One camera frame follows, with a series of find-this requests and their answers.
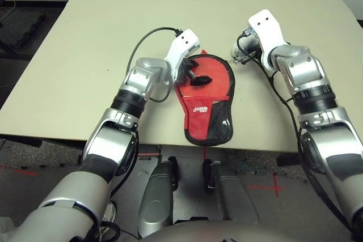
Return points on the bystander white sneaker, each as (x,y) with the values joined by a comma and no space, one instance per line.
(109,212)

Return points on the red black paddle case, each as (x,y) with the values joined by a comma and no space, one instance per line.
(198,120)

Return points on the grey robot leg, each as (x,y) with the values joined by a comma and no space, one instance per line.
(232,196)
(156,196)

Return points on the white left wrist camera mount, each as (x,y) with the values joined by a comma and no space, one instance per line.
(181,46)

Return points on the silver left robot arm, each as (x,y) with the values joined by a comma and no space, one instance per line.
(113,145)

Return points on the grey robot left leg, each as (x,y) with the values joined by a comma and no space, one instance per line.
(156,196)

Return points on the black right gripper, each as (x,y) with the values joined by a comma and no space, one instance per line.
(255,50)

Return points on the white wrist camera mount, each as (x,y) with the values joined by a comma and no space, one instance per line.
(268,32)
(181,46)

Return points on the grey robot right leg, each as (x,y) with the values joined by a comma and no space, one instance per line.
(232,196)

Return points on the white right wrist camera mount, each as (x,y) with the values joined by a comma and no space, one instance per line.
(268,32)

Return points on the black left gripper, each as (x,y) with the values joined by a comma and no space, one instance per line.
(185,73)

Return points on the grey robot torso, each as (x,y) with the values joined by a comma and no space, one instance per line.
(241,235)

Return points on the dark foam floor mat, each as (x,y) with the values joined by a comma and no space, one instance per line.
(20,28)

